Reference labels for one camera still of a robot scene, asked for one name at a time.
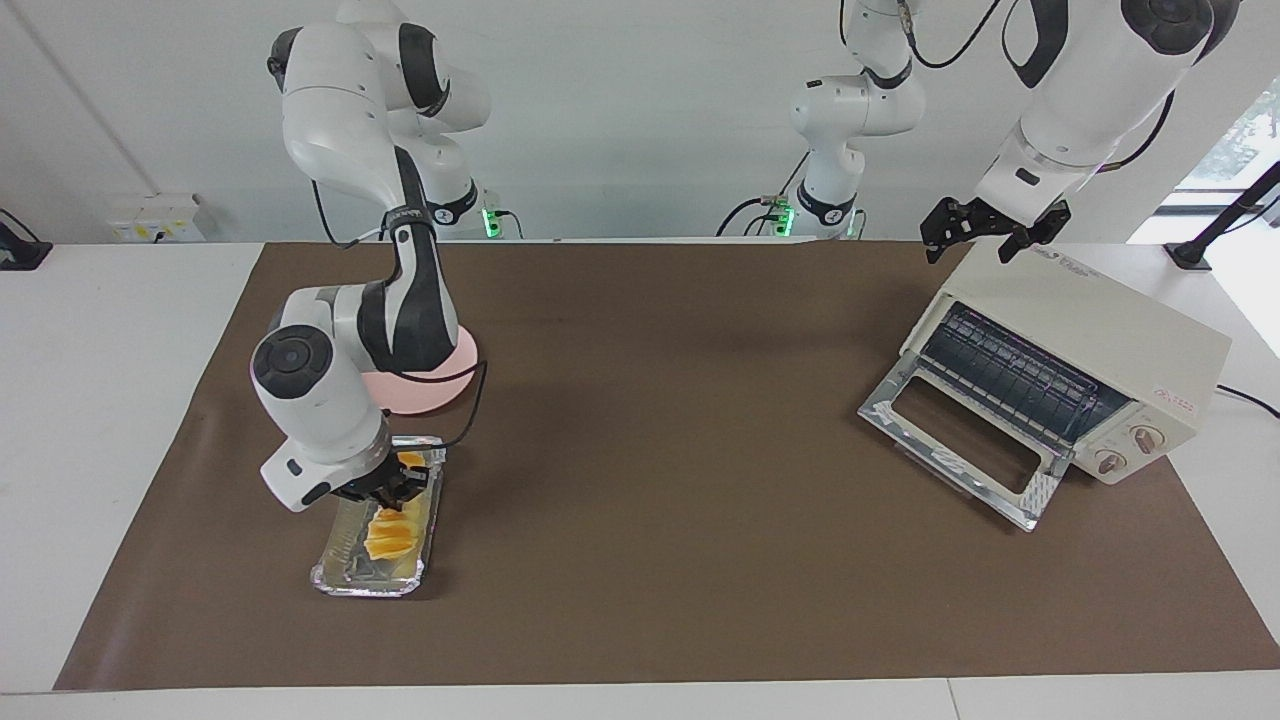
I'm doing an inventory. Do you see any white wall socket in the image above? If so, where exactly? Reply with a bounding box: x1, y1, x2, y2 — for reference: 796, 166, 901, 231
108, 193, 206, 243

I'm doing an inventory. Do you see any black oven power cable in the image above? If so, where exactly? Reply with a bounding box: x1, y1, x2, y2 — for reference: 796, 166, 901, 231
1216, 385, 1280, 419

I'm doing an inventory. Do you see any golden sliced bread loaf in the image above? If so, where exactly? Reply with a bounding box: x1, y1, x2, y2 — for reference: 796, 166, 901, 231
363, 452, 426, 563

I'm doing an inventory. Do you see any aluminium foil tray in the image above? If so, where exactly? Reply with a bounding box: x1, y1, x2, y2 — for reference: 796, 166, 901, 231
310, 435, 448, 598

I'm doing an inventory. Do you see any black base cable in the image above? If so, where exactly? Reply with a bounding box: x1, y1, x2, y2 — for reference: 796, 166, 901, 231
715, 150, 813, 238

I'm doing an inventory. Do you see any cream toaster oven body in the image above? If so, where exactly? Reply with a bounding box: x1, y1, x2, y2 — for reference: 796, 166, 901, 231
900, 243, 1233, 487

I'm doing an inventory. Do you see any glass oven door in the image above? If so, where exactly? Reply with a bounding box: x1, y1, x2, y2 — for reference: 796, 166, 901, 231
858, 355, 1073, 533

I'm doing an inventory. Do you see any black camera stand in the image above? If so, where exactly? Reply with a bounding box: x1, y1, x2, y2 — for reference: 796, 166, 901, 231
1165, 160, 1280, 271

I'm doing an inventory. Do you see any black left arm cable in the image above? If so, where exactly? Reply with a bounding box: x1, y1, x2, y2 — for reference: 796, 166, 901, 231
838, 0, 1176, 176

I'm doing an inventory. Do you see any brown table mat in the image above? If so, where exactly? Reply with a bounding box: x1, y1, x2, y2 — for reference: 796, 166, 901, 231
53, 240, 1280, 693

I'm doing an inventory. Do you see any pink round plate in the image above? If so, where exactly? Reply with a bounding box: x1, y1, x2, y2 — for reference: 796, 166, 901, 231
358, 328, 479, 416

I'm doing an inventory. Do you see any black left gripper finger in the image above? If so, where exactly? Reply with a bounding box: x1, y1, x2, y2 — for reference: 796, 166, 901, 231
998, 200, 1071, 264
920, 197, 976, 264

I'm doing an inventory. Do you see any black table clamp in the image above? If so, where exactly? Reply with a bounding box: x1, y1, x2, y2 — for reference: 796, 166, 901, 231
0, 208, 53, 271

